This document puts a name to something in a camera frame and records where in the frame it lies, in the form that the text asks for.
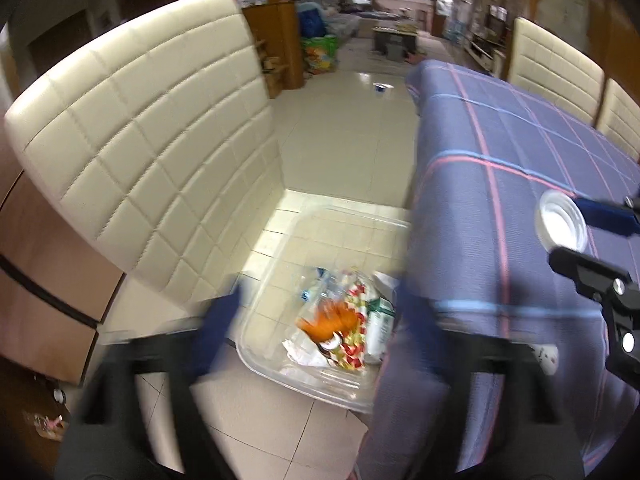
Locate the wooden divider cabinet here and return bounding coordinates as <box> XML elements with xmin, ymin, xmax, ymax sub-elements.
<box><xmin>243</xmin><ymin>0</ymin><xmax>305</xmax><ymax>99</ymax></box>

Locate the red yellow snack wrapper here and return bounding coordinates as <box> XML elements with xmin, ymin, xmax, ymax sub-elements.
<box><xmin>329</xmin><ymin>278</ymin><xmax>368</xmax><ymax>372</ymax></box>

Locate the cream quilted chair right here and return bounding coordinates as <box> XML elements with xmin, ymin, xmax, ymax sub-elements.
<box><xmin>596</xmin><ymin>78</ymin><xmax>640</xmax><ymax>162</ymax></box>

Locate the colourful printed bag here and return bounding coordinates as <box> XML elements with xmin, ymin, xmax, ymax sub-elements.
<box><xmin>302</xmin><ymin>35</ymin><xmax>338</xmax><ymax>75</ymax></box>

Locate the cream quilted chair left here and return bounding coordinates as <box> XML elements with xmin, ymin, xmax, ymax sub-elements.
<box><xmin>3</xmin><ymin>0</ymin><xmax>417</xmax><ymax>411</ymax></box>

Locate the cream quilted chair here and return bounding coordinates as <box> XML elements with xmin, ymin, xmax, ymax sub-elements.
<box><xmin>3</xmin><ymin>0</ymin><xmax>417</xmax><ymax>411</ymax></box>
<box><xmin>506</xmin><ymin>18</ymin><xmax>605</xmax><ymax>124</ymax></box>
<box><xmin>596</xmin><ymin>78</ymin><xmax>640</xmax><ymax>162</ymax></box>

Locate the grey sofa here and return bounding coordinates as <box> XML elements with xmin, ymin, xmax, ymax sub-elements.
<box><xmin>295</xmin><ymin>0</ymin><xmax>360</xmax><ymax>44</ymax></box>

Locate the small jar red-white lid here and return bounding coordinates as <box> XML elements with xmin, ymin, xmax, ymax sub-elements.
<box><xmin>319</xmin><ymin>333</ymin><xmax>343</xmax><ymax>353</ymax></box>

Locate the white green carton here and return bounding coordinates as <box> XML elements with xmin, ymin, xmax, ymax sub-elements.
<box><xmin>364</xmin><ymin>297</ymin><xmax>395</xmax><ymax>364</ymax></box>

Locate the cream quilted chair centre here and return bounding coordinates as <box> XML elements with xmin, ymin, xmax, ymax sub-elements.
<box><xmin>506</xmin><ymin>18</ymin><xmax>605</xmax><ymax>124</ymax></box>

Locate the clear plastic trash bin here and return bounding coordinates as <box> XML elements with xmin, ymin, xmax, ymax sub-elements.
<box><xmin>235</xmin><ymin>195</ymin><xmax>409</xmax><ymax>413</ymax></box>

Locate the orange wrapper scrap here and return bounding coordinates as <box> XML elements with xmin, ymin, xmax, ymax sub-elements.
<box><xmin>296</xmin><ymin>300</ymin><xmax>364</xmax><ymax>344</ymax></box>

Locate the white plastic lid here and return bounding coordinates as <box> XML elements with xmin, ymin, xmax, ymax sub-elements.
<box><xmin>535</xmin><ymin>190</ymin><xmax>588</xmax><ymax>252</ymax></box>

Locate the purple plaid tablecloth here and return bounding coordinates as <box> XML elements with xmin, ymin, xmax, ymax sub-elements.
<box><xmin>352</xmin><ymin>61</ymin><xmax>639</xmax><ymax>479</ymax></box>

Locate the dark coffee table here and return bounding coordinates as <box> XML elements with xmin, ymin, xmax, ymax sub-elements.
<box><xmin>372</xmin><ymin>26</ymin><xmax>418</xmax><ymax>58</ymax></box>

